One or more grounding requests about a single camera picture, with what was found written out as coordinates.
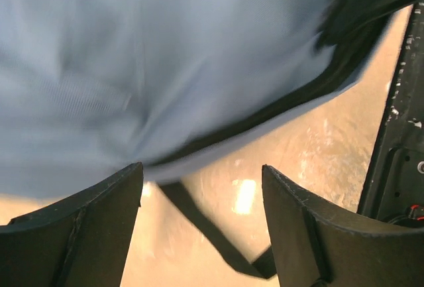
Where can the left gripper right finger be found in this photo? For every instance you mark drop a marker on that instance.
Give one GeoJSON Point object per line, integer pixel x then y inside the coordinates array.
{"type": "Point", "coordinates": [317, 243]}

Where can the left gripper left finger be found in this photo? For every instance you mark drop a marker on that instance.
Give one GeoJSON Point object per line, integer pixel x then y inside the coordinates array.
{"type": "Point", "coordinates": [82, 240]}

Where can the blue student backpack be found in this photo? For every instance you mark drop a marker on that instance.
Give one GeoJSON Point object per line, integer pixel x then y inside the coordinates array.
{"type": "Point", "coordinates": [91, 86]}

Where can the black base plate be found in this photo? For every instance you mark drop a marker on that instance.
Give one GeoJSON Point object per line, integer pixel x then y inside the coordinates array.
{"type": "Point", "coordinates": [393, 187]}

